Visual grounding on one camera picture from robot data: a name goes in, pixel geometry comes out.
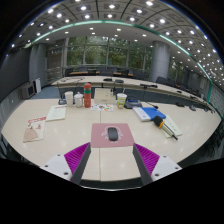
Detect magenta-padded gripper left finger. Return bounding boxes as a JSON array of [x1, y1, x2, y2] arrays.
[[39, 142, 92, 185]]

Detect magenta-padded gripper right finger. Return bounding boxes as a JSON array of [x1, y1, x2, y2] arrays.
[[132, 143, 183, 187]]

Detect black computer mouse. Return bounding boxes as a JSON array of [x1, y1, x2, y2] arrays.
[[107, 126, 119, 142]]

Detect pink mouse pad with drawing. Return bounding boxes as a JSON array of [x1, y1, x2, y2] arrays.
[[90, 122, 135, 149]]

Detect white paper sheet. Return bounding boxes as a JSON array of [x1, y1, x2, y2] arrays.
[[161, 114, 184, 138]]

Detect red and white magazine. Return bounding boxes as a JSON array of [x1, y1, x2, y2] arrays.
[[22, 116, 47, 144]]

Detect black and yellow microphone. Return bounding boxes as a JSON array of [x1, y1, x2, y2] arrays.
[[152, 115, 179, 141]]

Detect white booklet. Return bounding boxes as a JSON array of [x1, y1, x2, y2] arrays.
[[45, 104, 68, 122]]

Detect blue and white book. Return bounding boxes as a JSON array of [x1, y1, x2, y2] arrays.
[[132, 106, 167, 123]]

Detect black conference microphone unit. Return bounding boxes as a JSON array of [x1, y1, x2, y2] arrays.
[[58, 95, 68, 106], [124, 98, 144, 110]]

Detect tall white cup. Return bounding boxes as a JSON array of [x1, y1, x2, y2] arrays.
[[64, 90, 74, 107]]

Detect white lidded mug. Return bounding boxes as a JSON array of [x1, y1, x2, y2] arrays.
[[73, 91, 84, 108]]

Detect colourful leaflet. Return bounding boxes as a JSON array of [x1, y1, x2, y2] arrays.
[[90, 103, 115, 113]]

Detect red drink bottle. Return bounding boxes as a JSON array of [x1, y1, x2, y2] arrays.
[[83, 82, 92, 109]]

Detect paper cup with green print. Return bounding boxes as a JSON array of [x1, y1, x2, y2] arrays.
[[116, 92, 128, 110]]

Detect grey monitor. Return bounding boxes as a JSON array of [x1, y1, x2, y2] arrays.
[[20, 83, 35, 100]]

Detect white board panel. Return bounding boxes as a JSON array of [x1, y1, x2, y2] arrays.
[[33, 77, 42, 94]]

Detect beige desk organizer box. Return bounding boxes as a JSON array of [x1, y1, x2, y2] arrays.
[[93, 87, 117, 105]]

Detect dark office chairs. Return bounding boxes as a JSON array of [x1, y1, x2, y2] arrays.
[[64, 66, 208, 111]]

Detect ceiling lights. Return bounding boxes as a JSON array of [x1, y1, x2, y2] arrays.
[[11, 0, 223, 81]]

